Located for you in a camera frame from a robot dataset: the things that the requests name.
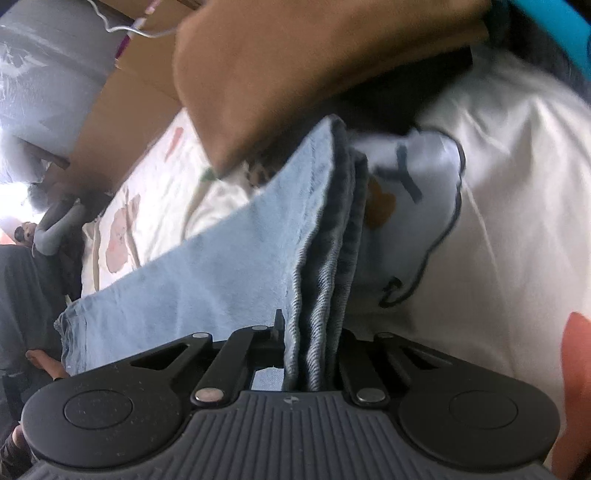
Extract teal printed blanket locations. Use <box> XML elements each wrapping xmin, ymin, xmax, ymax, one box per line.
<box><xmin>508</xmin><ymin>0</ymin><xmax>591</xmax><ymax>100</ymax></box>

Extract white cable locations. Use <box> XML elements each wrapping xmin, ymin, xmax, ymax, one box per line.
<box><xmin>88</xmin><ymin>0</ymin><xmax>178</xmax><ymax>38</ymax></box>

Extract leopard print cloth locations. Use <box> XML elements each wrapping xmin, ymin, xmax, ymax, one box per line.
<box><xmin>242</xmin><ymin>154</ymin><xmax>287</xmax><ymax>188</ymax></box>

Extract grey plush toy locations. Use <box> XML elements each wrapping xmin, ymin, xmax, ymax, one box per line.
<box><xmin>31</xmin><ymin>196</ymin><xmax>90</xmax><ymax>257</ymax></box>

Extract grey wrapped mattress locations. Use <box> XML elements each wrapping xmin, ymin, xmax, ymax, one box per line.
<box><xmin>0</xmin><ymin>7</ymin><xmax>121</xmax><ymax>153</ymax></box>

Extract black folded cloth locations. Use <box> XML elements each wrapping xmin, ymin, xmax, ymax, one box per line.
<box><xmin>332</xmin><ymin>44</ymin><xmax>476</xmax><ymax>134</ymax></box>

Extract dark pillow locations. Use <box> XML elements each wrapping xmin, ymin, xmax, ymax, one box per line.
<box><xmin>0</xmin><ymin>244</ymin><xmax>70</xmax><ymax>370</ymax></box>

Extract blue denim pants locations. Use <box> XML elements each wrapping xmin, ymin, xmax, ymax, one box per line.
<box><xmin>54</xmin><ymin>115</ymin><xmax>370</xmax><ymax>393</ymax></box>

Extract cream bear printed bed sheet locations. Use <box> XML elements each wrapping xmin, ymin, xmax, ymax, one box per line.
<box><xmin>81</xmin><ymin>46</ymin><xmax>591</xmax><ymax>480</ymax></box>

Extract person's foot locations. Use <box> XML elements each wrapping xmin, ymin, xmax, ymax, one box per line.
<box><xmin>25</xmin><ymin>349</ymin><xmax>70</xmax><ymax>380</ymax></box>

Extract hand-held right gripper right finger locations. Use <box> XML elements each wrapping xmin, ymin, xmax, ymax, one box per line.
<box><xmin>335</xmin><ymin>330</ymin><xmax>455</xmax><ymax>408</ymax></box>

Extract brown folded cloth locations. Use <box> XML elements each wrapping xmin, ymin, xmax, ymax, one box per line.
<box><xmin>173</xmin><ymin>0</ymin><xmax>490</xmax><ymax>178</ymax></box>

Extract flattened cardboard box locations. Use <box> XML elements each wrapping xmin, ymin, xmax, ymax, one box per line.
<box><xmin>46</xmin><ymin>0</ymin><xmax>208</xmax><ymax>204</ymax></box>

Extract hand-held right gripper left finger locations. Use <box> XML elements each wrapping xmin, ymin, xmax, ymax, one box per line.
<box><xmin>130</xmin><ymin>309</ymin><xmax>284</xmax><ymax>408</ymax></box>

